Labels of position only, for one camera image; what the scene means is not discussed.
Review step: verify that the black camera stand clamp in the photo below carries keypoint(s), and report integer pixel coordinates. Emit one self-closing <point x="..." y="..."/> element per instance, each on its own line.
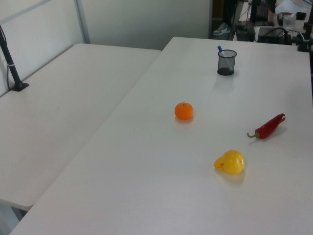
<point x="304" y="45"/>

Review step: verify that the yellow toy pear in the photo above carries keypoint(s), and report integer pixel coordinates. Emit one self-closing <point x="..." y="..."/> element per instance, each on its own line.
<point x="231" y="162"/>

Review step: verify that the black mesh pen cup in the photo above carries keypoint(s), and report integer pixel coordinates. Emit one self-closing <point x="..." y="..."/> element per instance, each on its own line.
<point x="231" y="61"/>

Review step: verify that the black electronics box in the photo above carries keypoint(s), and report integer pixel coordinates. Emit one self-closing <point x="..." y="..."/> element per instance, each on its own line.
<point x="245" y="31"/>

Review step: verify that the white sneaker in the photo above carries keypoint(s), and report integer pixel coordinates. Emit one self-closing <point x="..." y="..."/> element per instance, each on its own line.
<point x="222" y="30"/>

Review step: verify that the clear plastic container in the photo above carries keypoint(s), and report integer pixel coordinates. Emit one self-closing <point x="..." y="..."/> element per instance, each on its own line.
<point x="288" y="20"/>

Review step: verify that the black pole with base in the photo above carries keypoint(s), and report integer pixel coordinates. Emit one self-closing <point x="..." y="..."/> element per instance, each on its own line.
<point x="11" y="64"/>

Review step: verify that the blue and white marker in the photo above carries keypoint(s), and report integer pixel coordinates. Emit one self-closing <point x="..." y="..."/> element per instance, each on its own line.
<point x="219" y="48"/>

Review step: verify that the grey partition frame post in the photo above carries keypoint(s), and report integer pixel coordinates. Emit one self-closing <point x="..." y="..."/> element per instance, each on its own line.
<point x="83" y="22"/>

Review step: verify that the orange mandarin fruit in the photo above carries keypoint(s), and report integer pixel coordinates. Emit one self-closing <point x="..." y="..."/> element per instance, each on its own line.
<point x="184" y="111"/>

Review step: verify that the red chili pepper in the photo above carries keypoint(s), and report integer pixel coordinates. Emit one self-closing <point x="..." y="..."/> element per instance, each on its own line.
<point x="267" y="127"/>

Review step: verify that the small black box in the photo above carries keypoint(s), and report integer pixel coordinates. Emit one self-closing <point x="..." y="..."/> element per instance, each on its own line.
<point x="301" y="16"/>

